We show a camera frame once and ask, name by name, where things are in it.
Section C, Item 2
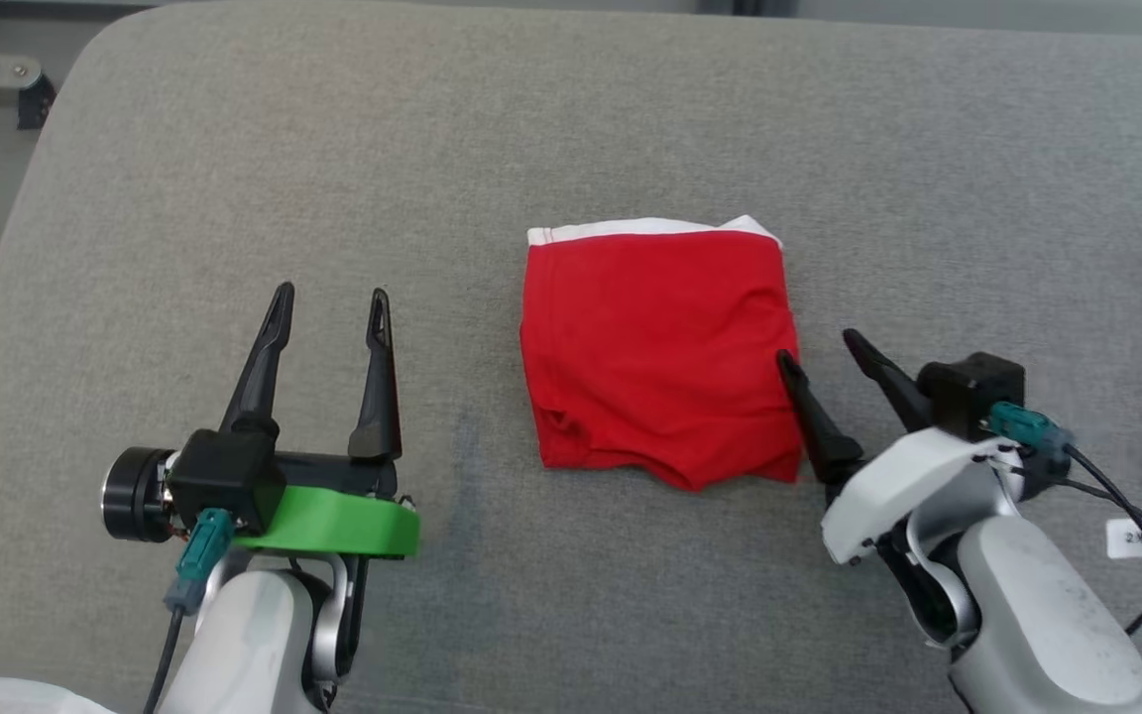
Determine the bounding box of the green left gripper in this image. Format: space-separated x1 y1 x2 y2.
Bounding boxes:
102 282 421 558

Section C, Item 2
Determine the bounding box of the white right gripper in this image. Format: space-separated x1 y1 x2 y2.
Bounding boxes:
775 328 1019 567

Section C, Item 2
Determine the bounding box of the red shirt with white sleeves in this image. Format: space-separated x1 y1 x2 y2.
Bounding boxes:
519 214 808 494

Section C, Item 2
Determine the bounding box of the black cable with teal connector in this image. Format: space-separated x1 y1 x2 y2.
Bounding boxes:
140 508 237 714
987 401 1142 714

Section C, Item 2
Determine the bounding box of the thin black wire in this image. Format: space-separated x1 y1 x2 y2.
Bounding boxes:
1002 464 1142 638

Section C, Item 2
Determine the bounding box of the black frame foot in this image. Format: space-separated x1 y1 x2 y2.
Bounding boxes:
16 74 57 131

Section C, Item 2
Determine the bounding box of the grey aluminium post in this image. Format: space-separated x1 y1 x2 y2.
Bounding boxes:
695 0 800 16

